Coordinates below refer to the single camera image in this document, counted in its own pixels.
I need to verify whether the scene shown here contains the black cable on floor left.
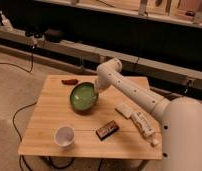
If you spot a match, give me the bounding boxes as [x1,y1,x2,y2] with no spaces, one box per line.
[0,44,38,171]

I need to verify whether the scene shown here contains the wooden table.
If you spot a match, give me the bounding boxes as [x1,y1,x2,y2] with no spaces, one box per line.
[18,75,162,160]

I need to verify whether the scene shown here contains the white paper cup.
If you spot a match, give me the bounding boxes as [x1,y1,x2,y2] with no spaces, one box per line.
[54,125,74,148]

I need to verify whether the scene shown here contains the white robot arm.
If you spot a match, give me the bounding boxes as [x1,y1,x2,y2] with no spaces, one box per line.
[95,58,202,171]

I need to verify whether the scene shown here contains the green ceramic bowl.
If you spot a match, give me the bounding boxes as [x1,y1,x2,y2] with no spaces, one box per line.
[70,82,98,111]

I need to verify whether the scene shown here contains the white rectangular block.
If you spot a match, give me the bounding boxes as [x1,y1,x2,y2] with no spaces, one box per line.
[115,103,133,119]

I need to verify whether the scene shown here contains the brown chocolate bar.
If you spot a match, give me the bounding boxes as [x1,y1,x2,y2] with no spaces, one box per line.
[96,120,119,140]

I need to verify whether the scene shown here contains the dark round object on ledge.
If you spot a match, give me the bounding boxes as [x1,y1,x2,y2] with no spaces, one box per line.
[44,29,63,43]

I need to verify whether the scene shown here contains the black cables on floor right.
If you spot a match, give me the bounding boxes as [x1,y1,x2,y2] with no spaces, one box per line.
[163,79,195,99]

